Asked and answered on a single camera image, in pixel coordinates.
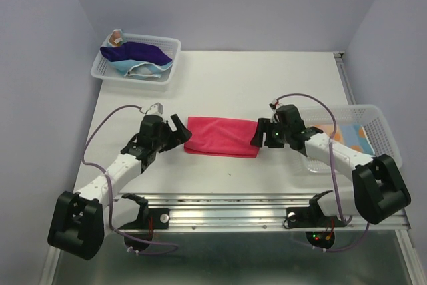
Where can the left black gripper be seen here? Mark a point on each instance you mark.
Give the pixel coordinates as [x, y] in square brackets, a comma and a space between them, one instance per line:
[183, 133]

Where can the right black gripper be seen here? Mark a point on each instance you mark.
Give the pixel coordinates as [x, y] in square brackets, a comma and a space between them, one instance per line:
[263, 126]

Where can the pink towel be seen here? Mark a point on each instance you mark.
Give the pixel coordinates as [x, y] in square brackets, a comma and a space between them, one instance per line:
[215, 136]

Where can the light blue towel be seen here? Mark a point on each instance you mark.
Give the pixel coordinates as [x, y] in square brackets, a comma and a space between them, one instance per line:
[140, 69]

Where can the orange polka dot towel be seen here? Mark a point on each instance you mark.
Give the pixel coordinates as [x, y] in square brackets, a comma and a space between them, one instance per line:
[354, 136]

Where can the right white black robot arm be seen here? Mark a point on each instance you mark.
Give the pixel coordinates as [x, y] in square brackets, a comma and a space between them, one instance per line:
[378, 189]

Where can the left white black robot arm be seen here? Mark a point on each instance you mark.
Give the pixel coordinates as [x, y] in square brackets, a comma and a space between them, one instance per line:
[82, 219]

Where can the purple towel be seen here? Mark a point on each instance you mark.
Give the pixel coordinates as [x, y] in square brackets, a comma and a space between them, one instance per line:
[137, 52]

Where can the white target basket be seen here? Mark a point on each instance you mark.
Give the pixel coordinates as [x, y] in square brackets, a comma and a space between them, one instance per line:
[369, 117]

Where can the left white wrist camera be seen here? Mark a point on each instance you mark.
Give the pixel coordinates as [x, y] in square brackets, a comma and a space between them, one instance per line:
[155, 109]

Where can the aluminium mounting rail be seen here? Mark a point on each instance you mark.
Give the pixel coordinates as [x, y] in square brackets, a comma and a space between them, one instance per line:
[236, 213]

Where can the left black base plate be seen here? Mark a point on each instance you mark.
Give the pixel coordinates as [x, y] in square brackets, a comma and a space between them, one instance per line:
[141, 219]

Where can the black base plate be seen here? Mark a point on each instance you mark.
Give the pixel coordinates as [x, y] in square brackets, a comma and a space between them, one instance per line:
[305, 217]
[141, 219]

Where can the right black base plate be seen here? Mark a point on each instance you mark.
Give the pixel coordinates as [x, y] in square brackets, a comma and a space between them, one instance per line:
[305, 217]

